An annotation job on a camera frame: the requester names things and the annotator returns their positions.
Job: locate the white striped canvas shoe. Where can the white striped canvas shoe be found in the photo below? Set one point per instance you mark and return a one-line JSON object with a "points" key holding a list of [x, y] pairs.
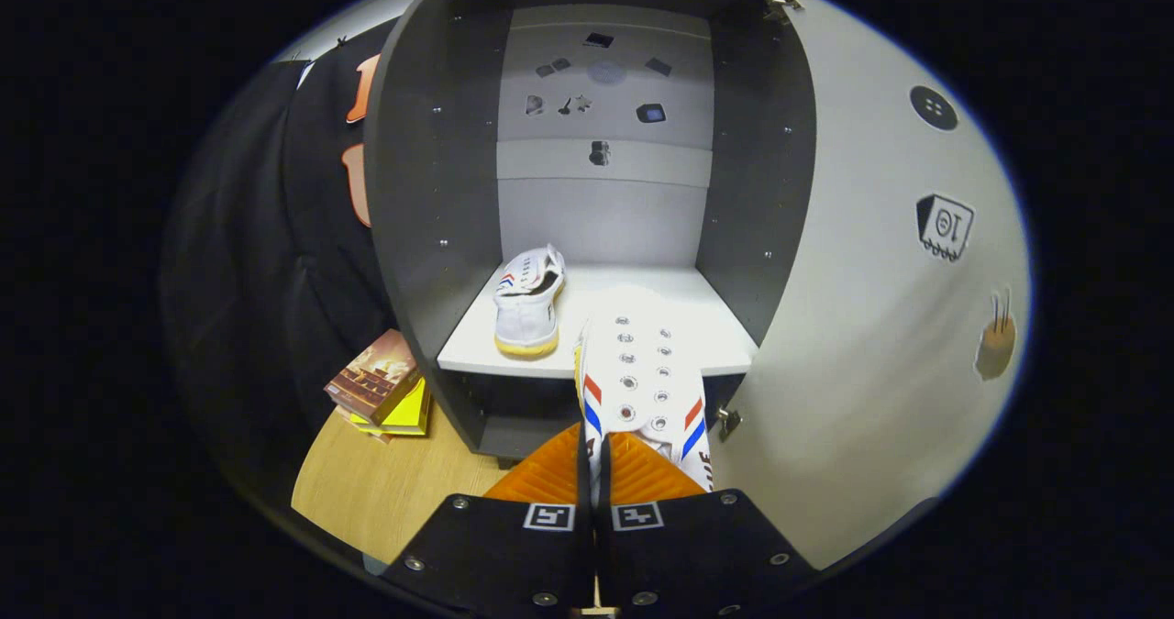
{"points": [[642, 381], [527, 312]]}

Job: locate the black backdrop cloth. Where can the black backdrop cloth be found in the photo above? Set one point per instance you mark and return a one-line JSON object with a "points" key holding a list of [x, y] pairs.
{"points": [[248, 261]]}

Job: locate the dark grey shoe cabinet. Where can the dark grey shoe cabinet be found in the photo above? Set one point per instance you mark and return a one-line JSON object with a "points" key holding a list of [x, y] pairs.
{"points": [[431, 188]]}

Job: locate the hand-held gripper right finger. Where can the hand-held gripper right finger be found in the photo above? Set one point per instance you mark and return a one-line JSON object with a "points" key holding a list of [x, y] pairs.
{"points": [[688, 555]]}

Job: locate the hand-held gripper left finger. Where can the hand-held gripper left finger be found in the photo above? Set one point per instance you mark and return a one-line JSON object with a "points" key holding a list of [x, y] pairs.
{"points": [[500, 555]]}

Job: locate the yellow book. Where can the yellow book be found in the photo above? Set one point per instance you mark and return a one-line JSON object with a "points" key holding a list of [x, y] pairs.
{"points": [[413, 413]]}

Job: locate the brown book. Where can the brown book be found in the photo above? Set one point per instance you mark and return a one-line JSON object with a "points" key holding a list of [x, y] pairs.
{"points": [[371, 376]]}

